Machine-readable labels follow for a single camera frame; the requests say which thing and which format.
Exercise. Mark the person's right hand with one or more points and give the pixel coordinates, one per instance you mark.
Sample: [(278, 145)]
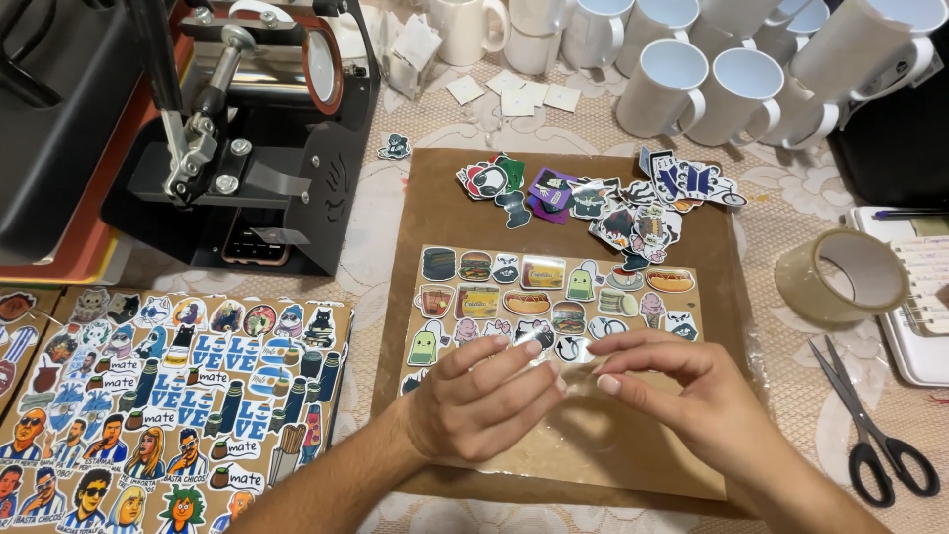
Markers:
[(689, 400)]

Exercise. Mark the person's left hand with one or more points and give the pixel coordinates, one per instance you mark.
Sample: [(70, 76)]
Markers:
[(474, 408)]

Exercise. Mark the clear tape piece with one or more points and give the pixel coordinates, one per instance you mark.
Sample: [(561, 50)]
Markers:
[(577, 365)]

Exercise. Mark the film-covered cardboard sticker sheet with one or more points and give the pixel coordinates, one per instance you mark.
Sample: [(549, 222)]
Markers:
[(593, 445)]

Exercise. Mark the group of food stickers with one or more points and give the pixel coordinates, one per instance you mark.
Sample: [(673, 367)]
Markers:
[(548, 297)]

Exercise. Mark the clear packing tape roll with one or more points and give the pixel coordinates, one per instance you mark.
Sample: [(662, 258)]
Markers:
[(797, 285)]

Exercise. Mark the large brown backing board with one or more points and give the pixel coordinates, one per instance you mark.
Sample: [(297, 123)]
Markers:
[(437, 215)]

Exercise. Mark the pile of loose stickers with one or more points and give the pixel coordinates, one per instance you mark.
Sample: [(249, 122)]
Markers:
[(630, 208)]

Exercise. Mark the white tray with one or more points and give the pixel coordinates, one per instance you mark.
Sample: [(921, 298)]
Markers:
[(912, 356)]

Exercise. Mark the beige lace tablecloth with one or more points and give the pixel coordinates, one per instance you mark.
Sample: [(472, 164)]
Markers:
[(786, 185)]

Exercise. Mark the clear tape strip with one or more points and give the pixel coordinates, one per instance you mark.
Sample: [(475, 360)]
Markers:
[(282, 236), (276, 178)]

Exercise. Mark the small black cat sticker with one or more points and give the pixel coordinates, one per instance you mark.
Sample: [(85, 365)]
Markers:
[(394, 147)]

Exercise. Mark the black smartphone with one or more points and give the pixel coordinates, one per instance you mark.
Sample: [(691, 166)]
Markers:
[(248, 248)]

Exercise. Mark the dark pen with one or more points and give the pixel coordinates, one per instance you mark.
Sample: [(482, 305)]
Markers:
[(908, 213)]

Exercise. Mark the cardboard covered with character stickers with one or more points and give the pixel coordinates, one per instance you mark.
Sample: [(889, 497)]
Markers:
[(178, 415)]

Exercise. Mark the white paper square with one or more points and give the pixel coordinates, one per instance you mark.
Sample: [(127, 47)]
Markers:
[(535, 93), (465, 89), (563, 98), (504, 80), (515, 105)]

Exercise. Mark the group of white mugs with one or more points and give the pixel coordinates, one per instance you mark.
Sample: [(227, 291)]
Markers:
[(667, 81)]

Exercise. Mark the black box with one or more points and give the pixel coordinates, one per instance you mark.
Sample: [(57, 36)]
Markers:
[(897, 156)]

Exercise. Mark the black mug heat press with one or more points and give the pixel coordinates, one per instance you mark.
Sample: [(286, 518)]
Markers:
[(296, 111)]

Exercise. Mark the narrow cardboard with stickers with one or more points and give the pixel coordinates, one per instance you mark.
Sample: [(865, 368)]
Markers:
[(18, 334)]

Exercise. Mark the black orange flat heat press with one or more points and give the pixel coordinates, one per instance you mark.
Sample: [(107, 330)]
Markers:
[(52, 111)]

